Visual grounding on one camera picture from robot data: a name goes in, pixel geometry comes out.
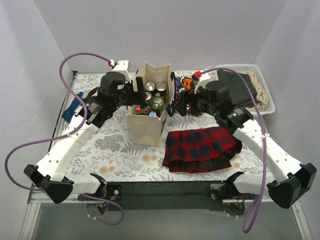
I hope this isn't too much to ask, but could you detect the silver can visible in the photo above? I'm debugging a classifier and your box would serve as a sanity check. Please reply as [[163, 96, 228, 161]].
[[156, 82, 167, 99], [145, 82, 156, 95]]

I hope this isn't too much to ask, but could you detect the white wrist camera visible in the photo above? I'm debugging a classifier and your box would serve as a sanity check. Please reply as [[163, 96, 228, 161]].
[[194, 71, 218, 94], [112, 60, 133, 83]]

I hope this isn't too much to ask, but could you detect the white plastic basket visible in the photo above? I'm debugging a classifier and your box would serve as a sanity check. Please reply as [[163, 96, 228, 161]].
[[215, 63, 276, 116]]

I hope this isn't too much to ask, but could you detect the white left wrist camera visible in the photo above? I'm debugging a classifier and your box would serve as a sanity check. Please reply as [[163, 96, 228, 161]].
[[112, 60, 133, 83]]

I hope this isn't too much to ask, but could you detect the silver top can right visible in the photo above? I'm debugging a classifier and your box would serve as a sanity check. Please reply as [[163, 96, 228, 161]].
[[156, 82, 167, 99]]

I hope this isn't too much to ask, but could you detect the silver top can left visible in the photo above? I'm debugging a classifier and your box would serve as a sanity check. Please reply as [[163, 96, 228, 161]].
[[145, 82, 156, 95]]

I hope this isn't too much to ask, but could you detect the blue cap Pocari bottle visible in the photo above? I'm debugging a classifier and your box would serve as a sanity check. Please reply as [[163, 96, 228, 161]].
[[149, 111, 157, 117]]

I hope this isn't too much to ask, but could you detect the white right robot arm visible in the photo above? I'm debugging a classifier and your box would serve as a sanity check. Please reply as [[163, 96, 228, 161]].
[[175, 81, 317, 209]]

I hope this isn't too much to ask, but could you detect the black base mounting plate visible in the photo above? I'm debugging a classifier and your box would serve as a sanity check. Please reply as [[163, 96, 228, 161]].
[[104, 180, 242, 211]]

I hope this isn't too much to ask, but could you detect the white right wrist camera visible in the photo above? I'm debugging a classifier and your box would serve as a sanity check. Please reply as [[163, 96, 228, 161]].
[[194, 71, 218, 94]]

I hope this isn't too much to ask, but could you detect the red plaid skirt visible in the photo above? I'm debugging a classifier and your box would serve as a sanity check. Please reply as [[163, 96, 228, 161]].
[[162, 127, 243, 174]]

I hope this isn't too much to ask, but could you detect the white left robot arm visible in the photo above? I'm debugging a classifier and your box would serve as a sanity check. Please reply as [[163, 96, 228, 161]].
[[24, 71, 146, 204]]

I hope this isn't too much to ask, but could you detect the beige canvas tote bag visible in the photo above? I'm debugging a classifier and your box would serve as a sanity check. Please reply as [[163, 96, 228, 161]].
[[126, 62, 176, 147]]

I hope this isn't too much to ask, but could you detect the green Perrier bottle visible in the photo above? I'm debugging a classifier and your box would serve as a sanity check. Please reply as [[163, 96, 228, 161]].
[[140, 103, 151, 116]]

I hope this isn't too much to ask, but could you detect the dark grey dotted cloth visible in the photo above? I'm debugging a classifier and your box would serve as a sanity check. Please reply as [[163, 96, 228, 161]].
[[217, 70, 254, 108]]

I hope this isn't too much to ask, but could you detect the blue folded garment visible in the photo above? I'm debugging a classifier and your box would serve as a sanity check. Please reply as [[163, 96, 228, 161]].
[[61, 97, 81, 124]]

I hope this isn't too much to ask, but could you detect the floral tablecloth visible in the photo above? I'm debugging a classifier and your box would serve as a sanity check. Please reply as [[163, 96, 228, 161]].
[[48, 69, 271, 183]]

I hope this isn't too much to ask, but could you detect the beige cloth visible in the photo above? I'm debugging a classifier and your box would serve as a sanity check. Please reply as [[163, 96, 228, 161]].
[[246, 71, 269, 111]]

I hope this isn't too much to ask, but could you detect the orange black patterned garment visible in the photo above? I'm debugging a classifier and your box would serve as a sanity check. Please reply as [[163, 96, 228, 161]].
[[174, 76, 199, 100]]

